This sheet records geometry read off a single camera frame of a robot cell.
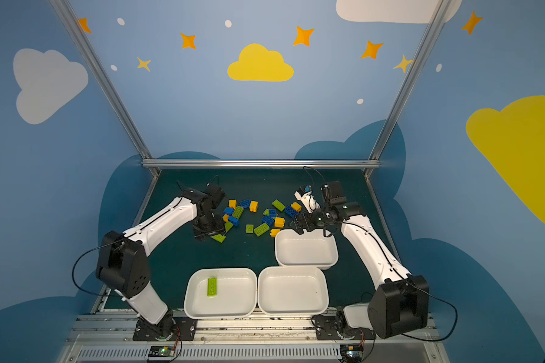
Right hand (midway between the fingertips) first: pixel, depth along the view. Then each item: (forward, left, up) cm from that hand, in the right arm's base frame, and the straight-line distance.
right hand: (302, 216), depth 82 cm
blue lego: (+9, +14, -17) cm, 24 cm away
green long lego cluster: (+12, +28, -17) cm, 35 cm away
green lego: (-22, +32, -17) cm, 42 cm away
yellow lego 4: (+17, +31, -16) cm, 39 cm away
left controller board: (-42, +44, -19) cm, 64 cm away
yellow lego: (+2, +11, -17) cm, 20 cm away
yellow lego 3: (+15, +21, -16) cm, 30 cm away
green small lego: (+4, +22, -17) cm, 28 cm away
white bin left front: (-24, +23, -19) cm, 39 cm away
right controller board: (-39, -17, -20) cm, 47 cm away
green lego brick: (-1, +34, -17) cm, 38 cm away
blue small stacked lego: (+12, +12, -15) cm, 23 cm away
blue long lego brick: (+14, +3, -17) cm, 23 cm away
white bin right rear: (-3, -5, -21) cm, 22 cm away
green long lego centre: (+4, +16, -17) cm, 24 cm away
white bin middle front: (-21, +2, -20) cm, 29 cm away
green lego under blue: (+14, +15, -18) cm, 27 cm away
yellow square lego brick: (+16, +1, -16) cm, 23 cm away
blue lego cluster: (+7, +28, -16) cm, 33 cm away
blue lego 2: (+16, +25, -16) cm, 34 cm away
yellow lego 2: (+7, +8, -17) cm, 20 cm away
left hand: (-4, +33, -8) cm, 34 cm away
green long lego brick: (+18, +9, -18) cm, 27 cm away
